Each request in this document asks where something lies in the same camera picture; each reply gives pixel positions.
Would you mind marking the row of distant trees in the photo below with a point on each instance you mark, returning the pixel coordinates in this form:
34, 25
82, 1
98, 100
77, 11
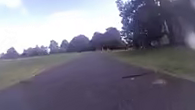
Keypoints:
74, 44

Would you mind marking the dark asphalt path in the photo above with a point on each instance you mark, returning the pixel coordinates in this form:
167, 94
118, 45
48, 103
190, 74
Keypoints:
88, 92

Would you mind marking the dark stick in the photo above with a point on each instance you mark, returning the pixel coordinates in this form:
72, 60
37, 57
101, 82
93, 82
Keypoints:
134, 76

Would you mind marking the large dark trees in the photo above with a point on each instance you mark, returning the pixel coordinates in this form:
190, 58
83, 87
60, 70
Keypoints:
149, 17

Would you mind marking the grass verge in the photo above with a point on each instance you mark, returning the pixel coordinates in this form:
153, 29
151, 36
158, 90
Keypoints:
172, 60

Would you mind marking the grass field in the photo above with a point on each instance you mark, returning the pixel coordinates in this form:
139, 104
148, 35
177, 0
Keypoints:
16, 69

